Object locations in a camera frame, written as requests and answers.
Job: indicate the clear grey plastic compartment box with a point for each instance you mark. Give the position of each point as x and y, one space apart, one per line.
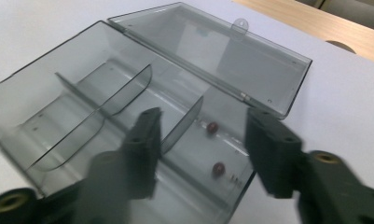
82 93

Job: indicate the small black screw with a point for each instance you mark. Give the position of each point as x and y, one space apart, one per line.
212 128

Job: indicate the small dark red bead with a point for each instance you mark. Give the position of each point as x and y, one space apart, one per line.
218 170

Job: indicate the light wooden table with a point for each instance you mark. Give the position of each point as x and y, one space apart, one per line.
299 25

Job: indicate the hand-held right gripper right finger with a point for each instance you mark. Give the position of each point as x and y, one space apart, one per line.
274 155

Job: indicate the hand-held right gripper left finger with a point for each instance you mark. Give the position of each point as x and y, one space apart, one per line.
141 161

